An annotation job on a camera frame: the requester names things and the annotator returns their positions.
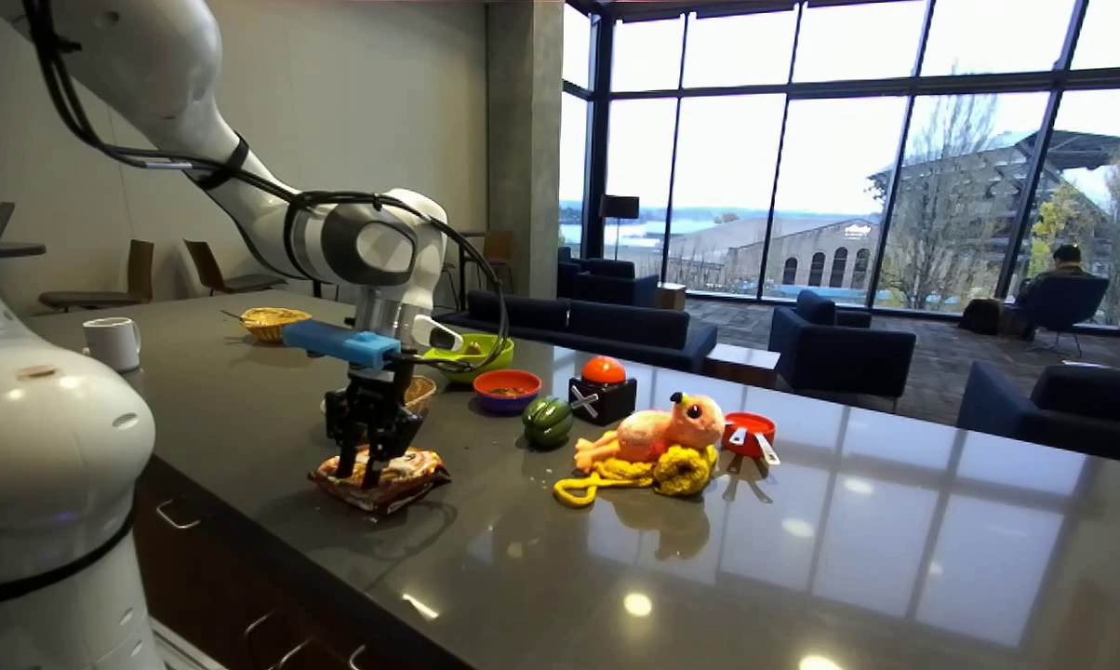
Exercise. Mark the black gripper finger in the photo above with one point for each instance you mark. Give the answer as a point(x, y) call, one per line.
point(350, 457)
point(401, 447)

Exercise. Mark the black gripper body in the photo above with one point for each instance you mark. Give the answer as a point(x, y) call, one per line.
point(375, 402)

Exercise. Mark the brown instant noodle packet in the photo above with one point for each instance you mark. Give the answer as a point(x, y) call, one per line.
point(417, 473)

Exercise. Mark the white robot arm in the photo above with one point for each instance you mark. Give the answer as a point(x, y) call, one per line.
point(51, 469)

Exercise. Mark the woven bowl with toy food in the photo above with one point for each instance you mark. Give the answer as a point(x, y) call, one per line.
point(425, 394)

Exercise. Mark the green bowl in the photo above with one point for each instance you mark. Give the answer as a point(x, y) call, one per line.
point(478, 357)

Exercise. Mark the red bowl with blue inside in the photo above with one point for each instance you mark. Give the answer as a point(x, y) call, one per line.
point(507, 392)

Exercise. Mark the yellow bowl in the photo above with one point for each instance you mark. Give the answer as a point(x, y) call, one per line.
point(272, 320)

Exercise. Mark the green toy melon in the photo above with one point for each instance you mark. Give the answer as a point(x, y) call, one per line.
point(549, 423)

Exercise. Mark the black cube holder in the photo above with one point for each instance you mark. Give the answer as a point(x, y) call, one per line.
point(611, 402)

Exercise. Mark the wooden chair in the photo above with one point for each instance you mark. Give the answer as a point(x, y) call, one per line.
point(141, 268)
point(206, 265)

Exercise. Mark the orange ball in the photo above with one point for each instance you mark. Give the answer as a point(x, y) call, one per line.
point(606, 371)

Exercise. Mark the long dark blue sofa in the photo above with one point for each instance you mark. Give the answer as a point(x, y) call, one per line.
point(609, 327)

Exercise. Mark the small dark blue sofa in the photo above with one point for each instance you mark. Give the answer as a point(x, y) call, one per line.
point(601, 282)

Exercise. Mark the peach plush toy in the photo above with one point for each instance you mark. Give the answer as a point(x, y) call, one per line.
point(660, 429)

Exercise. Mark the white cup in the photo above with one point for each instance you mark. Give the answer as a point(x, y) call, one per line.
point(113, 342)

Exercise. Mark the yellow crochet sunflower bag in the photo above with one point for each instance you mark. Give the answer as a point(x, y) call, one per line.
point(686, 469)

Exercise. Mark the concrete column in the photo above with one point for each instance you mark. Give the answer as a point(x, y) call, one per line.
point(521, 135)

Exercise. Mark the black floor lamp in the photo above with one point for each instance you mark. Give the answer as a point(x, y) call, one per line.
point(622, 210)

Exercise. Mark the low side table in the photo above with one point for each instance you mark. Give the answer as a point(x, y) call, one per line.
point(743, 362)

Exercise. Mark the dark blue armchair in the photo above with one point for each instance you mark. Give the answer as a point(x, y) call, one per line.
point(841, 356)

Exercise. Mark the dark round pouf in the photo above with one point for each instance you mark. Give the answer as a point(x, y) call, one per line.
point(988, 318)

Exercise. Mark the dark blue couch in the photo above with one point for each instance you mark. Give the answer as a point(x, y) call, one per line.
point(1067, 412)

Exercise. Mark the seated person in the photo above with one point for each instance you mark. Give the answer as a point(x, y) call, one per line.
point(1067, 262)
point(1061, 303)

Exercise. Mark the blue wrist camera box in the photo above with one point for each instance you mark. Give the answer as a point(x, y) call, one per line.
point(342, 342)

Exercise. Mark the wooden wall shelf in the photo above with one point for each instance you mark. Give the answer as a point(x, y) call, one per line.
point(2, 239)

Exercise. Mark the black window frame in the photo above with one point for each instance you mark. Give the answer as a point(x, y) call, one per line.
point(792, 162)

